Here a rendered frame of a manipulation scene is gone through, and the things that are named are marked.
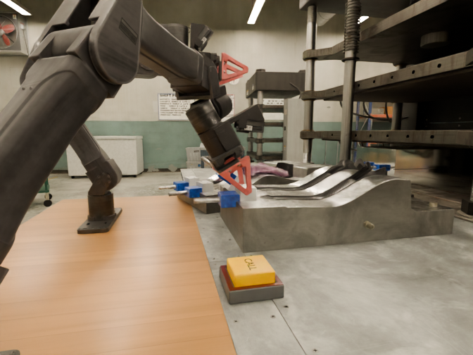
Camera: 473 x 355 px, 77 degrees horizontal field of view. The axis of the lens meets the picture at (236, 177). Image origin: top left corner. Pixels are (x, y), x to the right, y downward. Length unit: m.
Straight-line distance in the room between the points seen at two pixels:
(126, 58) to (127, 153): 6.74
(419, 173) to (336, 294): 1.10
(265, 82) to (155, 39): 4.73
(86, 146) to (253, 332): 0.61
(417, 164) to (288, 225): 0.98
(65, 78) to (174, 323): 0.30
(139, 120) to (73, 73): 7.56
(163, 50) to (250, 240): 0.37
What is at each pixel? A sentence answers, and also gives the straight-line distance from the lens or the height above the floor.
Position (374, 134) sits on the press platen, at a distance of 1.55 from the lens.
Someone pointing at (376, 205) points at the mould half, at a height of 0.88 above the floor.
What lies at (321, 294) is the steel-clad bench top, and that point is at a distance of 0.48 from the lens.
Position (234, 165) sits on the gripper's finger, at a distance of 0.57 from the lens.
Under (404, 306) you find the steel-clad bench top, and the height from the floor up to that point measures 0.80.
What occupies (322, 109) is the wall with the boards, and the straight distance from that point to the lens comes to 8.36.
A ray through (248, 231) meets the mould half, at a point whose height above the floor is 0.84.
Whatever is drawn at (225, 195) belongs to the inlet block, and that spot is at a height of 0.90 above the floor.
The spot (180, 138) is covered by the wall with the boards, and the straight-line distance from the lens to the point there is 7.75.
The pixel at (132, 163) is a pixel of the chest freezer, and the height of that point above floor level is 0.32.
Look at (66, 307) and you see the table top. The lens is 0.50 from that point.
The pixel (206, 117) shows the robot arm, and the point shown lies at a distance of 0.59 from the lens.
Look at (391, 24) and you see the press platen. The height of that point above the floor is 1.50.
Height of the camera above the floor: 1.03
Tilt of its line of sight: 9 degrees down
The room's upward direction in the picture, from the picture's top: straight up
